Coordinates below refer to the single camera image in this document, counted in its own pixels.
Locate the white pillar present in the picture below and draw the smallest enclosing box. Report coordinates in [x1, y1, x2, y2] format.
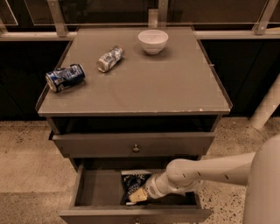
[249, 74, 280, 130]

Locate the blue soda can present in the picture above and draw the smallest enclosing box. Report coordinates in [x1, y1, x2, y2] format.
[45, 64, 85, 93]

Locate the grey drawer cabinet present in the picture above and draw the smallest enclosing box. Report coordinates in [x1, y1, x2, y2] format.
[35, 26, 234, 224]

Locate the blue chip bag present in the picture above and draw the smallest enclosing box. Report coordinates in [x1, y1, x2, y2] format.
[121, 170, 151, 206]

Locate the metal window railing frame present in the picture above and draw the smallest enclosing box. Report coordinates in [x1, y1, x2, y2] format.
[1, 0, 280, 41]

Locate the grey open middle drawer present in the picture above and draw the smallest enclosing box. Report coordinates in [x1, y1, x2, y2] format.
[59, 161, 211, 224]

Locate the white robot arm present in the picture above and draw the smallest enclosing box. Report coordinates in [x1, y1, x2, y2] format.
[129, 135, 280, 224]

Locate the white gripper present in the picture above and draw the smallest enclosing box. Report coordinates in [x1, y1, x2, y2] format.
[129, 173, 168, 203]

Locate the grey top drawer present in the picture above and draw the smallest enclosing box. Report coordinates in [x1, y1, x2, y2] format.
[52, 132, 214, 158]

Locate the round brass drawer knob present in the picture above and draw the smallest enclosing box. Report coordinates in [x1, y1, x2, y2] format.
[132, 144, 140, 153]

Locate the silver soda can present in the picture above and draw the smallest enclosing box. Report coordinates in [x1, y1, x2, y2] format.
[96, 45, 124, 73]

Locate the white ceramic bowl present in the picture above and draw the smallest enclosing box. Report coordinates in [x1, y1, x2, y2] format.
[138, 30, 169, 54]

